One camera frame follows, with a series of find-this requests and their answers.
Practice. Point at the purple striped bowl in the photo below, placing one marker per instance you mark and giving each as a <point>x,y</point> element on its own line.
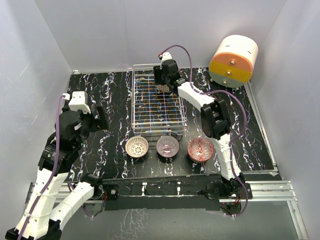
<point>167,146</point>

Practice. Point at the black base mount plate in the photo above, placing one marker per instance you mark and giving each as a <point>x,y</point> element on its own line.
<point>172,195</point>

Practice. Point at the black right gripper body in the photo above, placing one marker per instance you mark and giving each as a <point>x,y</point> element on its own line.
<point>164,76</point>

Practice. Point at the white brown lattice bowl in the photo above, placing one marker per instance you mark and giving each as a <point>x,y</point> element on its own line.
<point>137,147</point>

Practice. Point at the aluminium frame rail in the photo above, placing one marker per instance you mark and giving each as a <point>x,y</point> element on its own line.
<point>277,190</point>

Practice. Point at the brown floral patterned bowl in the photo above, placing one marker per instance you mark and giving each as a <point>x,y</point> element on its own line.
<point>162,88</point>

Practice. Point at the red patterned bowl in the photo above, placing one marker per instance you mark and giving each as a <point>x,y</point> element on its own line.
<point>200,150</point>

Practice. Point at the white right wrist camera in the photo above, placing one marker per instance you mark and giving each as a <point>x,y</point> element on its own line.
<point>165,56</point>

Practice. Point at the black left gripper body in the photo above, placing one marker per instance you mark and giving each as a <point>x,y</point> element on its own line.
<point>89,123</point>

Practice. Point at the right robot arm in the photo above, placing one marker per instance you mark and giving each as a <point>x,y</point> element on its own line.
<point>215,122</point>

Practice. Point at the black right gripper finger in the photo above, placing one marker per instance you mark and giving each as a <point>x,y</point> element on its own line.
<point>170,82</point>
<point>157,74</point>

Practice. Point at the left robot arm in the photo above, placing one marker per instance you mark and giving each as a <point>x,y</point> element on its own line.
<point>87,145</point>

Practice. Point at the orange yellow cylindrical drawer cabinet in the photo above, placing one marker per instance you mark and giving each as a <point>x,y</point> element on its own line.
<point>233,62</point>

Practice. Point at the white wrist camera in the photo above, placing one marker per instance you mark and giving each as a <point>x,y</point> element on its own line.
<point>77,101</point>
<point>165,56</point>

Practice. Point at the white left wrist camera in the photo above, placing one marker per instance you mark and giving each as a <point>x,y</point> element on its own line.
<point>77,101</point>

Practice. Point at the white wire dish rack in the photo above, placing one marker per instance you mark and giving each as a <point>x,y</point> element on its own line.
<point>154,113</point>

